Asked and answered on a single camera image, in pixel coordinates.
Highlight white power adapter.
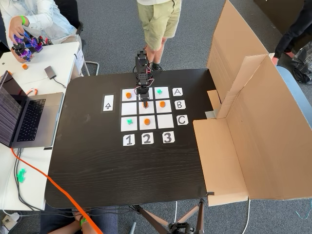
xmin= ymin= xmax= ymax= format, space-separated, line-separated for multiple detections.
xmin=1 ymin=212 xmax=20 ymax=231

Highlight grey open laptop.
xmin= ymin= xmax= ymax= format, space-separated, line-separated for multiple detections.
xmin=0 ymin=70 xmax=64 ymax=149

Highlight grey USB hub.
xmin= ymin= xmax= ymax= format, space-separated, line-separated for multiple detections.
xmin=44 ymin=65 xmax=57 ymax=80

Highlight person's hand with green wristband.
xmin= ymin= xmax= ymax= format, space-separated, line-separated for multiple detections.
xmin=8 ymin=16 xmax=26 ymax=40

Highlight paper sheet number 1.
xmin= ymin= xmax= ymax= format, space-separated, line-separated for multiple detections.
xmin=123 ymin=134 xmax=136 ymax=146

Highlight person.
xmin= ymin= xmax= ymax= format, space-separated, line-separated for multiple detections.
xmin=136 ymin=0 xmax=182 ymax=72
xmin=40 ymin=204 xmax=120 ymax=234
xmin=272 ymin=0 xmax=312 ymax=66
xmin=0 ymin=0 xmax=81 ymax=46

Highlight thick orange cable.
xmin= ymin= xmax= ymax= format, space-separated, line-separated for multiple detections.
xmin=11 ymin=147 xmax=104 ymax=234

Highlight white paper arrow sheet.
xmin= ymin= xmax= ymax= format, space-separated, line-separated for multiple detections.
xmin=103 ymin=95 xmax=115 ymax=112

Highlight brown-legged camera tripod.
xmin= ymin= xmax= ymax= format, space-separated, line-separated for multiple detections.
xmin=128 ymin=198 xmax=207 ymax=234

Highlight purple leader arm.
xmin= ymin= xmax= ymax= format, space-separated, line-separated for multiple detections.
xmin=11 ymin=30 xmax=53 ymax=63

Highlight brown cardboard screen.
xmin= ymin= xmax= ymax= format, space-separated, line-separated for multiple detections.
xmin=206 ymin=0 xmax=276 ymax=110
xmin=192 ymin=53 xmax=312 ymax=207

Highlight black plastic bag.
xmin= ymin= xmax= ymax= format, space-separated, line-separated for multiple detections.
xmin=291 ymin=47 xmax=312 ymax=85

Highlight white side table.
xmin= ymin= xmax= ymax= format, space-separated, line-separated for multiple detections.
xmin=0 ymin=41 xmax=82 ymax=212

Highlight paper sheet number 2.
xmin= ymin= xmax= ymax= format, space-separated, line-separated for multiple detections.
xmin=141 ymin=133 xmax=154 ymax=145

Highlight white paper grid square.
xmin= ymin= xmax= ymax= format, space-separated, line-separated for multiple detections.
xmin=155 ymin=100 xmax=172 ymax=114
xmin=122 ymin=88 xmax=137 ymax=101
xmin=138 ymin=87 xmax=154 ymax=100
xmin=154 ymin=86 xmax=169 ymax=99
xmin=138 ymin=101 xmax=155 ymax=115
xmin=139 ymin=116 xmax=156 ymax=131
xmin=121 ymin=102 xmax=137 ymax=116
xmin=157 ymin=114 xmax=175 ymax=129
xmin=121 ymin=117 xmax=138 ymax=132

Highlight paper sheet number 3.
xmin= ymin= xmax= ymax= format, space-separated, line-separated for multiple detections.
xmin=162 ymin=131 xmax=175 ymax=143

